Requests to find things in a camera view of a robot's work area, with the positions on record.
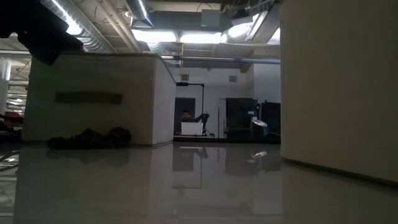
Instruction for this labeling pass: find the person at laptop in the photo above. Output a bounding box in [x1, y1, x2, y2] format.
[174, 97, 197, 134]

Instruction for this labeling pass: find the dark background desk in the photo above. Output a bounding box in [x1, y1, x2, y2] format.
[173, 133, 281, 145]

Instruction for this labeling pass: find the black camera stand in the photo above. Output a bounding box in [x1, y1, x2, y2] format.
[176, 82, 206, 119]

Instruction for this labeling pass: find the silver spiral air duct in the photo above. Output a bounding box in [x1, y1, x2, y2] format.
[39, 0, 116, 54]
[125, 0, 154, 27]

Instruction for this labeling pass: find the white laptop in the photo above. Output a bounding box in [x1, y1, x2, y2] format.
[180, 121, 204, 136]

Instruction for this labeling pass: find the black garment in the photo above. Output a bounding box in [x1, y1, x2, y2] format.
[46, 126, 132, 151]

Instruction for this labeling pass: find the dark office chair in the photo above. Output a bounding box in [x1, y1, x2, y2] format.
[251, 119, 269, 141]

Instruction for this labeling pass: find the grey ceiling unit box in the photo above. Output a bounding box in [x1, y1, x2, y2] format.
[200, 9, 222, 27]

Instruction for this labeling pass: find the grey rectangular air duct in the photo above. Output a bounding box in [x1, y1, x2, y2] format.
[148, 10, 231, 32]

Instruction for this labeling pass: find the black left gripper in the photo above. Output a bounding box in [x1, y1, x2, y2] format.
[17, 29, 84, 66]

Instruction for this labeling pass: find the large black cabinet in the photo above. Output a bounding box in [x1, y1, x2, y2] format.
[225, 97, 259, 139]

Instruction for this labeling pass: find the beige fabric storage bin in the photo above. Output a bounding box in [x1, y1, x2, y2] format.
[279, 0, 398, 187]
[21, 52, 177, 147]

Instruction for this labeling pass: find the bright ceiling light panel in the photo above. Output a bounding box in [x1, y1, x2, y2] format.
[131, 29, 222, 45]

